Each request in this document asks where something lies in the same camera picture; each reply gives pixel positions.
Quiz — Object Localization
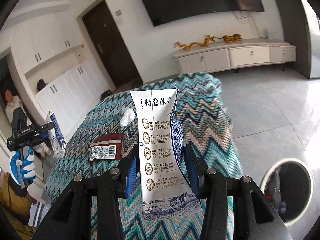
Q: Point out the television cables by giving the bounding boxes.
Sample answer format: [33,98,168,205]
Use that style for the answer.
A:
[233,10,266,41]

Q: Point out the brown foil snack wrapper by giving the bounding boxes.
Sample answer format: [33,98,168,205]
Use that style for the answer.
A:
[88,133,124,161]

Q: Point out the zigzag knitted table cloth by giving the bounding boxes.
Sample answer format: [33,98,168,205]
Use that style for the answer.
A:
[46,73,242,239]

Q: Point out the wall light switch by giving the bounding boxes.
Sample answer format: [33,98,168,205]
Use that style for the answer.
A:
[116,9,122,16]

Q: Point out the white round trash bin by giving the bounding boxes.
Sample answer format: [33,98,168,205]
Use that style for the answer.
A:
[260,158,314,227]

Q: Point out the white tissue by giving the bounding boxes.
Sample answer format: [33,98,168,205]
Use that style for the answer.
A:
[120,108,136,127]

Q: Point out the dark brown entrance door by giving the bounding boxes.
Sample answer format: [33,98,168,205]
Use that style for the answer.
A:
[82,1,141,87]

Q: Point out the blue gloved left hand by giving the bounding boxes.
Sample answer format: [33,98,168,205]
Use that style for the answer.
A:
[10,146,36,189]

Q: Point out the white wall cabinets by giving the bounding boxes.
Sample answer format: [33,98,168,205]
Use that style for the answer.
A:
[1,1,114,138]

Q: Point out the seated person in white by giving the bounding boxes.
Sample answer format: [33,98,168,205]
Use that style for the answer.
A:
[5,89,25,124]

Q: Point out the golden tiger figurine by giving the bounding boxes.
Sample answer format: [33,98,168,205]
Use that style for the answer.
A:
[214,34,242,43]

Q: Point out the brown shoes on doormat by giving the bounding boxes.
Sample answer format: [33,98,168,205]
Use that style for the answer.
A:
[131,77,143,89]

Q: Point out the golden dragon figurine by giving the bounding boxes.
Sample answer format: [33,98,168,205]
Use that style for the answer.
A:
[174,35,214,50]

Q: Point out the dark shoes by door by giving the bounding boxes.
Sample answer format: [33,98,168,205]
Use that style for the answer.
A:
[100,90,112,101]

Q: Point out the grey double-door refrigerator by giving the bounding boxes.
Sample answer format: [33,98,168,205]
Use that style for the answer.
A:
[275,0,319,79]

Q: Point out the white TV cabinet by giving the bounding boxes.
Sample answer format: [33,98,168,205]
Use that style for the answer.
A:
[173,38,296,74]

